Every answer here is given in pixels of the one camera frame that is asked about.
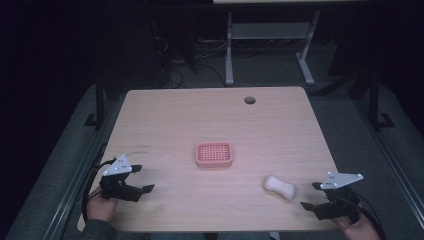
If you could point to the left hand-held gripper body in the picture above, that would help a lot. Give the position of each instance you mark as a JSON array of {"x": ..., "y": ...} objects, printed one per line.
[{"x": 116, "y": 168}]

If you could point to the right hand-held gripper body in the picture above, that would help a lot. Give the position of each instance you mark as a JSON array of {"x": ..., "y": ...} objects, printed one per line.
[{"x": 338, "y": 180}]

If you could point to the person's left hand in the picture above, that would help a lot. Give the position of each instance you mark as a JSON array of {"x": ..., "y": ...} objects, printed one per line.
[{"x": 101, "y": 210}]

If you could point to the person's right hand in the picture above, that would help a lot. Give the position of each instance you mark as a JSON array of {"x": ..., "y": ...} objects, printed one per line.
[{"x": 360, "y": 230}]

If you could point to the white soap bar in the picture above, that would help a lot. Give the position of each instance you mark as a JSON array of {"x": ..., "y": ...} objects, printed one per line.
[{"x": 280, "y": 187}]

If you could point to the black metal stand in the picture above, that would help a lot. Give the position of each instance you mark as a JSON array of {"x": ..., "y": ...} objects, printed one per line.
[
  {"x": 375, "y": 106},
  {"x": 99, "y": 106}
]

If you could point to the pink soap dish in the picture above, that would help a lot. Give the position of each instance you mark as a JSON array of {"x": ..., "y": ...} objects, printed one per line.
[{"x": 214, "y": 154}]

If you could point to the white metal desk frame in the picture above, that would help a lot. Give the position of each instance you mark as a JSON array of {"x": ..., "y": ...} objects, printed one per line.
[{"x": 270, "y": 30}]

